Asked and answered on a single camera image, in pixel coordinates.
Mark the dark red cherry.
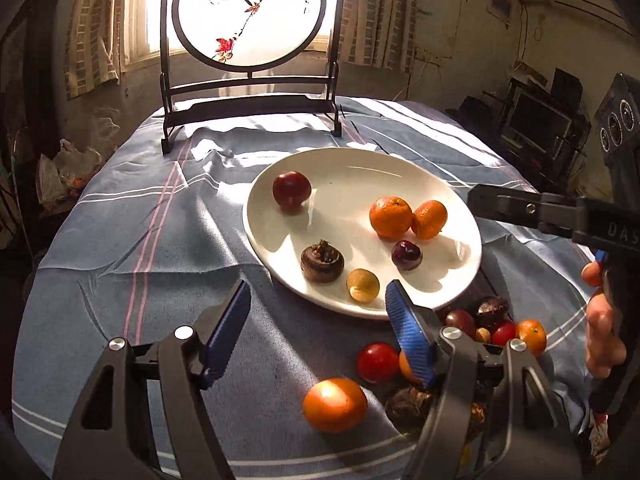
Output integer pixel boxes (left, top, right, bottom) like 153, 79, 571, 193
444, 309, 477, 338

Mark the dark monitor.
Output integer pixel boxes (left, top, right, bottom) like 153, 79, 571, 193
502, 87, 576, 153

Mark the person's right hand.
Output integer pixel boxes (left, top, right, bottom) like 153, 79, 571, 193
581, 260, 627, 378

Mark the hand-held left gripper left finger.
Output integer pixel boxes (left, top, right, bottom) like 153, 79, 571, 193
52, 279, 252, 480

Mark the brown water chestnut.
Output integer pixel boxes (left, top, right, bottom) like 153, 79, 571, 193
385, 386, 436, 431
474, 296, 511, 331
300, 240, 346, 284

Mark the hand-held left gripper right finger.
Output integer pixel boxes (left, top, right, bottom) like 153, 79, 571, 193
384, 279, 583, 480

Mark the large mandarin orange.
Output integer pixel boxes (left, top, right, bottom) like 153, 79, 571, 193
302, 378, 369, 434

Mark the black speaker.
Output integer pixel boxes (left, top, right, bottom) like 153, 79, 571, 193
595, 72, 640, 211

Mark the round painted table screen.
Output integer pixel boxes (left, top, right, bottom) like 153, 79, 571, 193
159, 0, 351, 155

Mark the checked curtain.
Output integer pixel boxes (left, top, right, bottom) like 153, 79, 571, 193
65, 0, 131, 101
340, 0, 418, 68

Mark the crumpled wrapper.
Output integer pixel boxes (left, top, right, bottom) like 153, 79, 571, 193
589, 410, 612, 458

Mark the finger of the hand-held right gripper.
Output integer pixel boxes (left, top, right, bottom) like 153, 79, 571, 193
467, 184, 583, 241

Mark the white oval plate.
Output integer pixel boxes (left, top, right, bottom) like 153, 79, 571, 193
243, 147, 483, 321

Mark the dark red plum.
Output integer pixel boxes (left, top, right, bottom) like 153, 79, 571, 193
391, 240, 423, 271
272, 171, 313, 212

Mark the red cherry tomato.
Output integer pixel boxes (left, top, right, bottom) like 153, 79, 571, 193
356, 342, 400, 384
491, 321, 517, 347

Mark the blue striped tablecloth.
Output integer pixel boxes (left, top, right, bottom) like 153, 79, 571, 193
11, 95, 608, 480

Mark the white plastic bag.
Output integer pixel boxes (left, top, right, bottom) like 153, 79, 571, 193
37, 139, 103, 206

